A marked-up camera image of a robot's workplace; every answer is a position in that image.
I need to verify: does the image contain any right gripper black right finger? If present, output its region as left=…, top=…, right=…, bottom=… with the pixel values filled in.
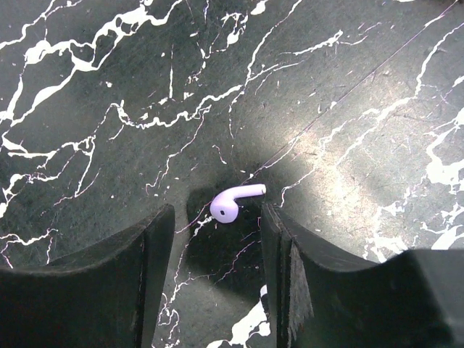
left=261, top=204, right=463, bottom=347

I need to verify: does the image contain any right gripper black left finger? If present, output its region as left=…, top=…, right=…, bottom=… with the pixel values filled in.
left=1, top=204, right=175, bottom=347

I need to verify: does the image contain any purple wireless earbud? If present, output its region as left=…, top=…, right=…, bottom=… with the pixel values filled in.
left=210, top=183, right=267, bottom=223

